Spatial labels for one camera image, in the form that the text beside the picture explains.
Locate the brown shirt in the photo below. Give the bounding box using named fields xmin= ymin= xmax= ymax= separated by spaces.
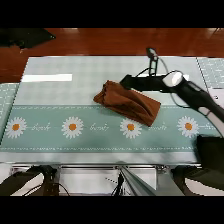
xmin=92 ymin=79 xmax=162 ymax=128

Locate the silver frame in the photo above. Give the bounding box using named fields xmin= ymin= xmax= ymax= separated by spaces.
xmin=0 ymin=162 xmax=224 ymax=197

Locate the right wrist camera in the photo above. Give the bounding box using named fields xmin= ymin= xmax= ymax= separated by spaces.
xmin=145 ymin=47 xmax=160 ymax=78

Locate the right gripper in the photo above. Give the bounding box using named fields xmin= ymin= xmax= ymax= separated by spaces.
xmin=119 ymin=74 xmax=148 ymax=92

